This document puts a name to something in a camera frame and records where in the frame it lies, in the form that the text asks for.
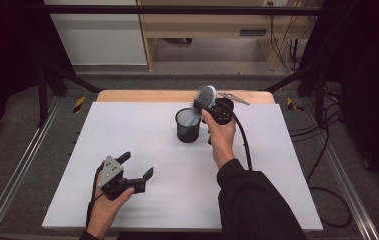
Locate person's right hand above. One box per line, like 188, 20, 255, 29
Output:
200, 109, 238, 171

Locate hanging desk cables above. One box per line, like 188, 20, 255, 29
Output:
268, 3, 320, 74

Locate black horizontal frame bar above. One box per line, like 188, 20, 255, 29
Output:
43, 4, 325, 16

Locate aluminium floor rail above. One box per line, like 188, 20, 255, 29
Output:
0, 96, 62, 240
300, 97, 379, 240

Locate wooden desk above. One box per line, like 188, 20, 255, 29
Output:
136, 0, 325, 72

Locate light blue hairbrush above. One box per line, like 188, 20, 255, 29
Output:
180, 84, 218, 128

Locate black frame stand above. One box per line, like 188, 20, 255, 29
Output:
37, 62, 102, 128
259, 64, 327, 125

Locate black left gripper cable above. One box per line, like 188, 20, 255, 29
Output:
85, 162, 107, 228

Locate black floor cables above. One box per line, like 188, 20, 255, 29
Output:
289, 84, 344, 172

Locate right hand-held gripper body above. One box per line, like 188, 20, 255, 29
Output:
206, 92, 251, 126

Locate white cabinet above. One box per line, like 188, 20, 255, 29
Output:
43, 0, 148, 66

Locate wooden table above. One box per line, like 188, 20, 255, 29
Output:
96, 89, 276, 104

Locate yellow black floor tape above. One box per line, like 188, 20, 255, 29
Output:
72, 96, 87, 114
286, 97, 305, 113

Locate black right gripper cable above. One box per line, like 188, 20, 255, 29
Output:
230, 111, 352, 230

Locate person's left hand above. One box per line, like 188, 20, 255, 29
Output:
86, 187, 136, 240

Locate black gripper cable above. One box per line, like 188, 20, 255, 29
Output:
85, 162, 107, 228
230, 111, 352, 230

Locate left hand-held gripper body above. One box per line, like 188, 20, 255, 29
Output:
97, 155, 147, 202

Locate black curtain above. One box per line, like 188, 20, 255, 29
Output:
0, 0, 75, 158
301, 0, 379, 201

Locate black mesh pen holder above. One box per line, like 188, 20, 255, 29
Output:
175, 107, 202, 144

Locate white table board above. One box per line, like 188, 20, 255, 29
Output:
41, 101, 324, 232

